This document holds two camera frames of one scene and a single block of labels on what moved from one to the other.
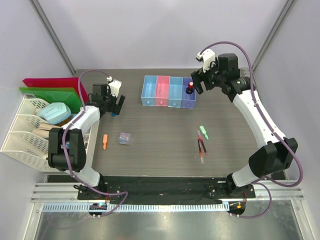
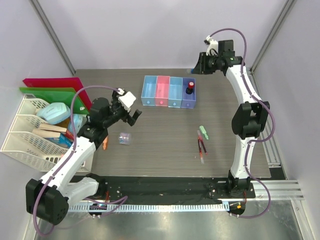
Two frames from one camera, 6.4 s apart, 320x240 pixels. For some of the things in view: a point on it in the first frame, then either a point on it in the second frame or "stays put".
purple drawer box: x=188 y=100 stays put
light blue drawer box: x=175 y=94 stays put
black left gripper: x=115 y=108 -> x=131 y=120
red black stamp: x=190 y=89 stays put
